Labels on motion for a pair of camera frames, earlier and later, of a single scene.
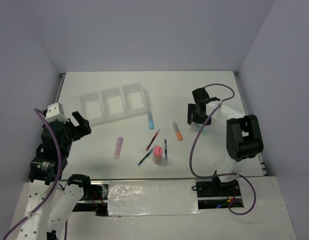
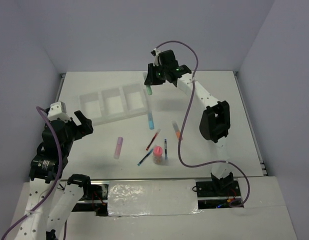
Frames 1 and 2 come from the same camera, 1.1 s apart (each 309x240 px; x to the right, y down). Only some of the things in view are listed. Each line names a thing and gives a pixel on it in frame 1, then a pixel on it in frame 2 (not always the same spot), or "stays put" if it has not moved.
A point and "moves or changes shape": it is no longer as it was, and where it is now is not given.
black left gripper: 83,129 stays put
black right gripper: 192,108 -> 151,79
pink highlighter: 117,152 stays put
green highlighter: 204,132 moves or changes shape
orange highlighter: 177,131 stays put
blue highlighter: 151,121 stays put
